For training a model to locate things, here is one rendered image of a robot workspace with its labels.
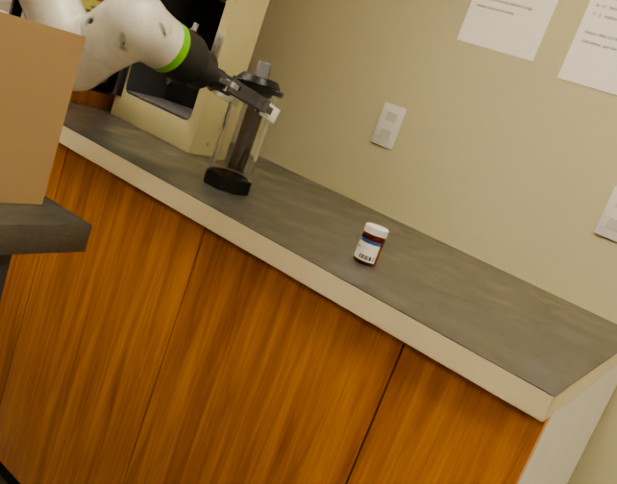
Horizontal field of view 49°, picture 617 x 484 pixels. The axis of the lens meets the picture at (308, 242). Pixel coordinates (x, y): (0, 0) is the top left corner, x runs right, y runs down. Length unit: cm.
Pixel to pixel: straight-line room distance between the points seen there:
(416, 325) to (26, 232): 55
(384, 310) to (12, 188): 55
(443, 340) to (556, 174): 79
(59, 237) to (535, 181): 115
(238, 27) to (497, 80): 64
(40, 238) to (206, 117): 88
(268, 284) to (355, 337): 19
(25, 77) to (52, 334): 87
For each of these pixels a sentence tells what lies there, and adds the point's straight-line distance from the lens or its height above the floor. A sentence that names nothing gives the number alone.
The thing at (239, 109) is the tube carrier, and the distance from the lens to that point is 139.
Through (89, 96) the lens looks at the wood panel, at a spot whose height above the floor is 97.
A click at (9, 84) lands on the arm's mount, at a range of 89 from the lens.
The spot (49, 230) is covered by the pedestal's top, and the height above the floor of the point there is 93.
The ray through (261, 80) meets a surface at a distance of 139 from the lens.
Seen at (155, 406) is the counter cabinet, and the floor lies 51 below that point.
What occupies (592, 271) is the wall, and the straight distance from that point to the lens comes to 168.
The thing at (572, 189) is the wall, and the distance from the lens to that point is 169.
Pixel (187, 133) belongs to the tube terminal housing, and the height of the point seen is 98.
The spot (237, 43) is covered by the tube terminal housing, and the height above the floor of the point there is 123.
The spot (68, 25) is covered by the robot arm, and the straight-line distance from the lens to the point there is 121.
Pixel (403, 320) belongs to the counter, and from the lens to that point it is 103.
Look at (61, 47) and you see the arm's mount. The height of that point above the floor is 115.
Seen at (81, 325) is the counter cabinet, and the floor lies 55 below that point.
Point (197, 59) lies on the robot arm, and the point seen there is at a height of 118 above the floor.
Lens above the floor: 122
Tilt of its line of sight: 13 degrees down
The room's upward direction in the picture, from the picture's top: 20 degrees clockwise
